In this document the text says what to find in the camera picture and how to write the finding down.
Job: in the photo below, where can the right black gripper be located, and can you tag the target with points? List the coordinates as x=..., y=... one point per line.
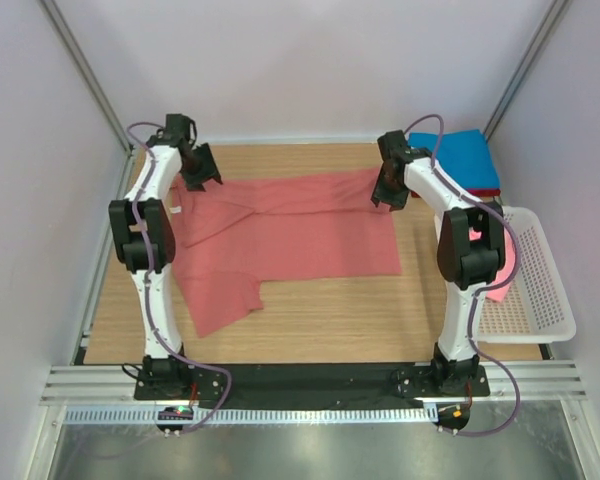
x=381, y=195

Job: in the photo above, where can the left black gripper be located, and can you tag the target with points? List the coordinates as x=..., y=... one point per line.
x=209, y=173

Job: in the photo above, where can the salmon pink t-shirt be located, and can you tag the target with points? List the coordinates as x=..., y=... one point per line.
x=233, y=237

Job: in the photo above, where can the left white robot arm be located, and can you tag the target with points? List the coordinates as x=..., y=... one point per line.
x=145, y=244

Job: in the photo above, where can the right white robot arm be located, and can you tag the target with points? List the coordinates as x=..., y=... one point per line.
x=470, y=250

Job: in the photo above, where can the folded blue t-shirt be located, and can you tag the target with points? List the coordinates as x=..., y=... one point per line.
x=466, y=158

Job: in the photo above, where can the folded red t-shirt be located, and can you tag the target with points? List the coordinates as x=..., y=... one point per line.
x=475, y=192

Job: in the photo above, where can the bright pink t-shirt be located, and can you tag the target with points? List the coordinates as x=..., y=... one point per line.
x=498, y=295

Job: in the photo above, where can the white plastic basket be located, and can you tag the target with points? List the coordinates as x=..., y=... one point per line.
x=535, y=309

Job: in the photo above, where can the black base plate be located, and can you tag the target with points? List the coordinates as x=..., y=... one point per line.
x=272, y=384

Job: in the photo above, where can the white slotted cable duct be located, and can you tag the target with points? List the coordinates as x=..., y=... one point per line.
x=179, y=415

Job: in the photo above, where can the aluminium frame rail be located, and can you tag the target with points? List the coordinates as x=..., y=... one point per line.
x=107, y=384

